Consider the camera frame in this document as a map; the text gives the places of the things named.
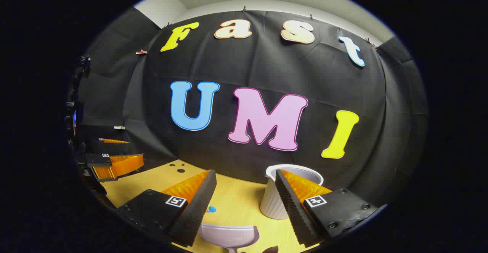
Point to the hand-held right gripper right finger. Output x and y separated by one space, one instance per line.
289 207

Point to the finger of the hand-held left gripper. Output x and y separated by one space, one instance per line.
112 141
122 163

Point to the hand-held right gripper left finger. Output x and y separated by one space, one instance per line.
198 203

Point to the blue paper scrap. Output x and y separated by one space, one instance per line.
211 209

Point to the white ribbed garbage bin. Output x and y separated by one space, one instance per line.
272 203

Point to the pale lilac dustpan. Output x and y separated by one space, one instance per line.
228 234

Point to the yellow wooden desktop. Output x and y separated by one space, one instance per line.
240 199

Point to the black backdrop cloth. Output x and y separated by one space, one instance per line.
267 70

